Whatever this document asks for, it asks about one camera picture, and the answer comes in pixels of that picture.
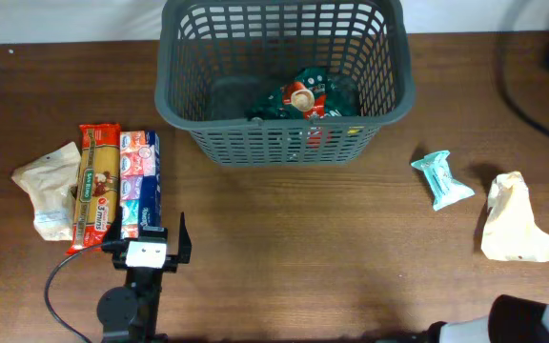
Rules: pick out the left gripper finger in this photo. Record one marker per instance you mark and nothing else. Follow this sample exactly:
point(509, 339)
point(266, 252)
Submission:
point(113, 233)
point(185, 245)

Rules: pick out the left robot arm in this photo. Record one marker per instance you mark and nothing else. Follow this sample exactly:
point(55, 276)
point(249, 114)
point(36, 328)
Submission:
point(129, 313)

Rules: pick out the green Nescafe coffee bag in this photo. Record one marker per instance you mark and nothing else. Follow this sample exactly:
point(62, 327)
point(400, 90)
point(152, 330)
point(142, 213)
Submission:
point(313, 94)

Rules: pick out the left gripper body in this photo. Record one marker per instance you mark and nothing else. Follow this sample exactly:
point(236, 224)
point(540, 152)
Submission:
point(171, 266)

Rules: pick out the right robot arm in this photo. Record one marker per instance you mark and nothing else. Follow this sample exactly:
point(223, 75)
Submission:
point(511, 319)

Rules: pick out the beige paper pouch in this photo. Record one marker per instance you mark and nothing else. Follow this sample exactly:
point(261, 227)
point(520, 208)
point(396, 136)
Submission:
point(510, 232)
point(48, 181)

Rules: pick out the grey plastic basket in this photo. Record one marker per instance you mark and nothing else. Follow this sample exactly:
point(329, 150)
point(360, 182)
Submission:
point(216, 58)

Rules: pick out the Kleenex tissue multipack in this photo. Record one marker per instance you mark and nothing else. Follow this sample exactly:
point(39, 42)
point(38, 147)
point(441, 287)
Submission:
point(140, 191)

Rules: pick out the San Remo spaghetti packet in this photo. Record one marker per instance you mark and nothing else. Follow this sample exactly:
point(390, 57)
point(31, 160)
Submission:
point(97, 185)

